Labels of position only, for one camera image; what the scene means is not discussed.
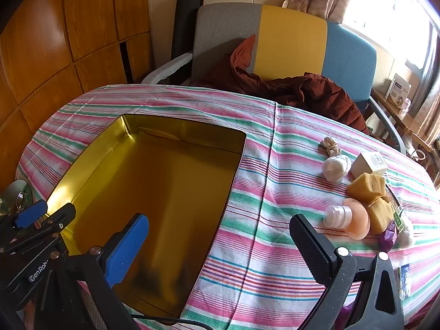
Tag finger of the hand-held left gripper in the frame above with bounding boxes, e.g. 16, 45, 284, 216
7, 203, 77, 250
0, 199, 49, 238

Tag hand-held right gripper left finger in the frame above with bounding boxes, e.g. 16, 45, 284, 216
70, 213, 150, 330

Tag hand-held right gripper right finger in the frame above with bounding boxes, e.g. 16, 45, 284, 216
289, 214, 404, 330

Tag pink squeeze bottle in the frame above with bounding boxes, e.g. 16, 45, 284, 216
323, 197, 371, 241

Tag gold tin box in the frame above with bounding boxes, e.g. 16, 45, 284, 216
44, 113, 247, 318

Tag yellow sponge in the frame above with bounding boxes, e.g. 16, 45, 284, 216
366, 197, 394, 235
346, 172, 387, 204

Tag white ball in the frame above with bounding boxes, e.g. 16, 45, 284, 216
395, 213, 415, 248
322, 155, 352, 183

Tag green label snack packet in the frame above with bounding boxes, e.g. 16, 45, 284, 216
383, 182, 406, 231

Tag white cardboard box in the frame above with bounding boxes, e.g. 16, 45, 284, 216
350, 151, 389, 179

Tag beige scrunchie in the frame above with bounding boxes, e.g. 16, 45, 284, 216
319, 137, 342, 156

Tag eyeglasses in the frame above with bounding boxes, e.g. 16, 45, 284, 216
15, 183, 31, 210

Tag striped tablecloth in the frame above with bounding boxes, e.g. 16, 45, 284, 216
15, 84, 440, 330

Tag maroon padded jacket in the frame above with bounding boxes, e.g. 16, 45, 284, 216
197, 34, 370, 134

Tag wooden sideboard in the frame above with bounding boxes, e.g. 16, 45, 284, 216
371, 87, 440, 159

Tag wooden wardrobe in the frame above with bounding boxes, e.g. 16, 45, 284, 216
0, 0, 153, 193

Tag white carton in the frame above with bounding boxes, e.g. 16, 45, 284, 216
385, 73, 412, 111

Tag white foam armrest pad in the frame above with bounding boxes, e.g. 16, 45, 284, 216
141, 51, 194, 85

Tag grey yellow blue sofa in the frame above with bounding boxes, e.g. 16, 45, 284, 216
191, 3, 408, 155

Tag black rolled mat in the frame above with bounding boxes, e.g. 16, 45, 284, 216
171, 0, 203, 67

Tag window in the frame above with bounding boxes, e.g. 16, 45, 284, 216
344, 0, 440, 73

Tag black cable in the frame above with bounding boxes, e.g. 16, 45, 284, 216
132, 313, 221, 330

